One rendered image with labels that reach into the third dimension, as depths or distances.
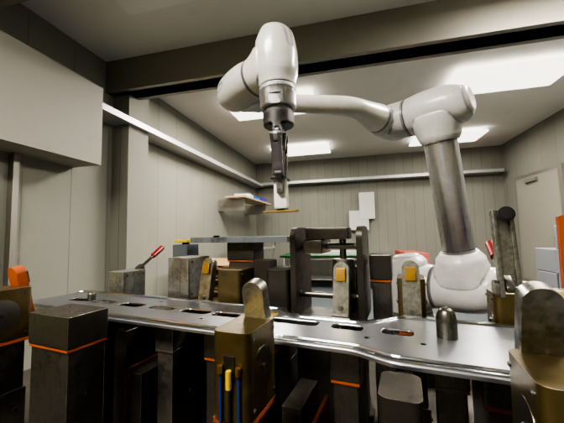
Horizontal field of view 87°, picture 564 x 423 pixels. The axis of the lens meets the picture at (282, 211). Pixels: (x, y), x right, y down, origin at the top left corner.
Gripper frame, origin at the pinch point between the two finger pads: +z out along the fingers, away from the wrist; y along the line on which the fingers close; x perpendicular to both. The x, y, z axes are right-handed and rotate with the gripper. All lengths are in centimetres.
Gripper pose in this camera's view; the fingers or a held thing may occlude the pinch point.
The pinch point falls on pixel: (281, 194)
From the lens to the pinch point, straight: 70.7
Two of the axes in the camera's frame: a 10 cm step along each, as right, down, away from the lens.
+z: 0.4, 10.0, -0.7
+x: 9.9, -0.4, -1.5
